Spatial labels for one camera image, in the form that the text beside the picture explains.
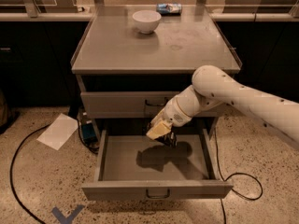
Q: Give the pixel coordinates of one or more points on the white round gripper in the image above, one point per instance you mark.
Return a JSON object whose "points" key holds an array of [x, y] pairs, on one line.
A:
{"points": [[172, 113]]}

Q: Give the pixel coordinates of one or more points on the black rxbar chocolate wrapper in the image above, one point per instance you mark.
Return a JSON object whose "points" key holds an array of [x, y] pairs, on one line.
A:
{"points": [[169, 139]]}

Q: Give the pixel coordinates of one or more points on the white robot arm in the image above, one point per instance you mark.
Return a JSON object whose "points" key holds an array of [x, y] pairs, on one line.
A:
{"points": [[211, 87]]}

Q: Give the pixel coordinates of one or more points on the open grey middle drawer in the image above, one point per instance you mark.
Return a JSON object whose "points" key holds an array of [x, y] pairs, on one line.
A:
{"points": [[129, 164]]}

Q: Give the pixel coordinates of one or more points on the grey metal drawer cabinet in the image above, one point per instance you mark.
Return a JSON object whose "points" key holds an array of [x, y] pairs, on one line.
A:
{"points": [[114, 56]]}

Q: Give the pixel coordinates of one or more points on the closed grey upper drawer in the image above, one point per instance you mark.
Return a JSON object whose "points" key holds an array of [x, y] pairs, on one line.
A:
{"points": [[123, 104]]}

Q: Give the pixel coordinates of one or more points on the blue power box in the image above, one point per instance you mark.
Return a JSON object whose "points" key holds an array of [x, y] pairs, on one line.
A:
{"points": [[88, 133]]}

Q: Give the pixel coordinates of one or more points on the white paper sheet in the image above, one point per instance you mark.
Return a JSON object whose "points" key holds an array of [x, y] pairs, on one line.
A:
{"points": [[58, 132]]}

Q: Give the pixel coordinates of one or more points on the white ceramic bowl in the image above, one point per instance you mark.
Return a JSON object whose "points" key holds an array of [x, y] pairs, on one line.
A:
{"points": [[146, 21]]}

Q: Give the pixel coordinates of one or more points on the blue and white can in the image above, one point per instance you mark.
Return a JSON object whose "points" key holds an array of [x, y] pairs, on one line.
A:
{"points": [[169, 8]]}

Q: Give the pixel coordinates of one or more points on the black upper drawer handle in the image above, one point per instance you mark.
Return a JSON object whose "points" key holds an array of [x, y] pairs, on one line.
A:
{"points": [[157, 105]]}

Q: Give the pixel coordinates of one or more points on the black drawer handle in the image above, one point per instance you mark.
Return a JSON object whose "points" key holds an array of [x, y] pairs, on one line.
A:
{"points": [[158, 194], [157, 105]]}

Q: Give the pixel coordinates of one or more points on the black middle drawer handle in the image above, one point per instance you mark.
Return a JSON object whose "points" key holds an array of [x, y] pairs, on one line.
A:
{"points": [[158, 194]]}

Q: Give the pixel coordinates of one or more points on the dark counter with rail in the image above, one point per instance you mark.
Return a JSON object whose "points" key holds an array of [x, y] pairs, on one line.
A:
{"points": [[36, 58]]}

